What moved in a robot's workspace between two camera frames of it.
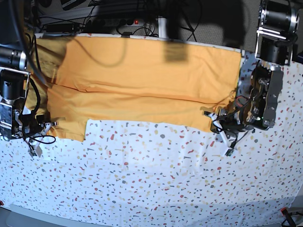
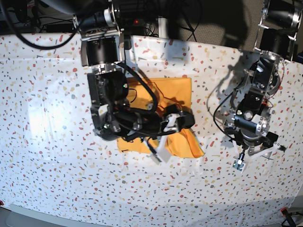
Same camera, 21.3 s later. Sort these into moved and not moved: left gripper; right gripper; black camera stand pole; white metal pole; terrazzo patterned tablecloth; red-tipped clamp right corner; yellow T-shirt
Moved: yellow T-shirt; left gripper; right gripper
Not moved: red-tipped clamp right corner; terrazzo patterned tablecloth; white metal pole; black camera stand pole
